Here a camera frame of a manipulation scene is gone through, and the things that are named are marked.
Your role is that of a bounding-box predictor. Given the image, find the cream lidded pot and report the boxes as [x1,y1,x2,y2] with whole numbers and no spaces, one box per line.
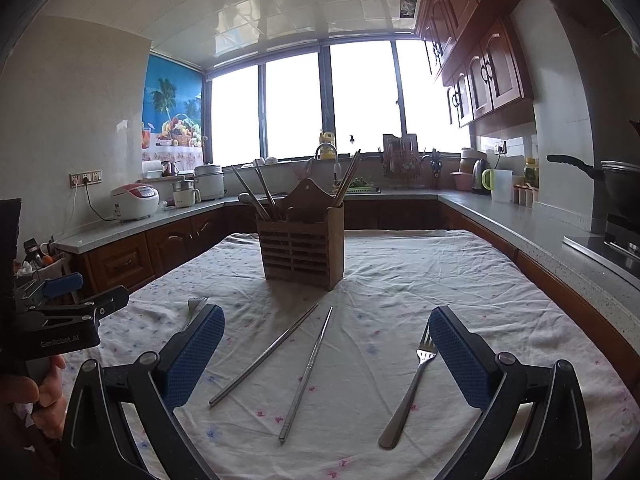
[460,147,489,175]

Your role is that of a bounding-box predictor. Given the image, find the wooden chopstick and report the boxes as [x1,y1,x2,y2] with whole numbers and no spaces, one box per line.
[331,162,353,207]
[336,149,362,207]
[332,157,357,207]

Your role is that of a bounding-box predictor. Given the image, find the white wall socket with cable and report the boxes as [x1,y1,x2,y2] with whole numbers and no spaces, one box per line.
[69,169,121,223]

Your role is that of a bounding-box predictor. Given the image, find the metal dish rack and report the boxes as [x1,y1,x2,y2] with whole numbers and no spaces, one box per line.
[381,133,422,189]

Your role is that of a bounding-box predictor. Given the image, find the wooden cabinets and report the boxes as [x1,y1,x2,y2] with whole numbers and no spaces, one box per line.
[414,0,536,129]
[70,199,640,346]

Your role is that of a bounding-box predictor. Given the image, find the metal kitchen faucet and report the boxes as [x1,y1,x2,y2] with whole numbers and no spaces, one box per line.
[315,142,342,187]

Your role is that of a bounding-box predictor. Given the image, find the white and red rice cooker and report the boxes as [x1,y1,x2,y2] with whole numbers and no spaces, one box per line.
[110,183,160,222]

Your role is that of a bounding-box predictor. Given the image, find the steel electric kettle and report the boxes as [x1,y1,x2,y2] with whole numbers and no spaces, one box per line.
[471,158,493,196]

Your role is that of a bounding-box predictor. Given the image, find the fruit wall poster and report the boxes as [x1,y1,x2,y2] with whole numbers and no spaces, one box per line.
[141,54,204,162]

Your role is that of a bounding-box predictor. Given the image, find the white pitcher green handle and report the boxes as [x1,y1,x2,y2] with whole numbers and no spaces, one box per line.
[481,168,514,203]

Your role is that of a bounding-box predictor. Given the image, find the metal fork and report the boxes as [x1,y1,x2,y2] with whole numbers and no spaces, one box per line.
[378,321,440,450]
[181,296,210,331]

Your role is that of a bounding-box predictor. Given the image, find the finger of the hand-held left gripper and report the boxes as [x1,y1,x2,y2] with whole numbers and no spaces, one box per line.
[427,305,593,480]
[15,272,84,303]
[35,285,130,321]
[60,302,227,480]

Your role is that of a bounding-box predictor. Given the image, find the kitchen window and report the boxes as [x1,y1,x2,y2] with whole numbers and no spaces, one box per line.
[204,40,472,162]

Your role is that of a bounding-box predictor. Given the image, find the wooden lower cabinets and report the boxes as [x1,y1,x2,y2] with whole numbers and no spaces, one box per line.
[70,199,640,346]

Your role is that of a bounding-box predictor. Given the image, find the wooden upper cabinets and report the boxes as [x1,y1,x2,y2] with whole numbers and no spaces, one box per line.
[414,0,536,129]

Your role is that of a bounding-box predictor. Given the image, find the person's left hand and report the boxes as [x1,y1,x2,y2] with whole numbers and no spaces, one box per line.
[0,354,68,433]

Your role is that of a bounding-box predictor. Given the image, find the black wok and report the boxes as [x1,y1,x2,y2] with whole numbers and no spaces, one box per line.
[546,154,640,223]

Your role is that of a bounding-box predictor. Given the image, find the floral white tablecloth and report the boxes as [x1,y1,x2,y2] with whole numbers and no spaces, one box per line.
[60,229,640,480]

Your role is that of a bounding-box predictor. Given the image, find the black handled scissors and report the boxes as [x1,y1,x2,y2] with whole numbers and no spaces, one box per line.
[429,149,445,190]

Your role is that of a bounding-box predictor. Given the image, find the small white kitchen appliance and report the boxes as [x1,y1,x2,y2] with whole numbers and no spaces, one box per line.
[172,179,202,209]

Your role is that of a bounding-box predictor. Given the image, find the metal chopstick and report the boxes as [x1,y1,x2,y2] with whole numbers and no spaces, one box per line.
[209,303,319,407]
[278,306,334,443]
[230,164,268,221]

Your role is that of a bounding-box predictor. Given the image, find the cluttered white basket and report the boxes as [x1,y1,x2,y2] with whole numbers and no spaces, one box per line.
[14,236,68,283]

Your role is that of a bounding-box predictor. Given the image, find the gas stove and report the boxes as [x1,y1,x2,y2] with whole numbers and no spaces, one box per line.
[564,215,640,273]

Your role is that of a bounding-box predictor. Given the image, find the large white electric cooker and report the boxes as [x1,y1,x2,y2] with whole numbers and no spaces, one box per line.
[194,162,226,202]

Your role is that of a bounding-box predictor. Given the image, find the dark chopstick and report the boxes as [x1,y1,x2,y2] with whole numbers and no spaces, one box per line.
[252,158,278,220]

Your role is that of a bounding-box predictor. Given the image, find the wooden utensil holder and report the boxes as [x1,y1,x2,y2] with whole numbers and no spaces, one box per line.
[256,177,346,291]

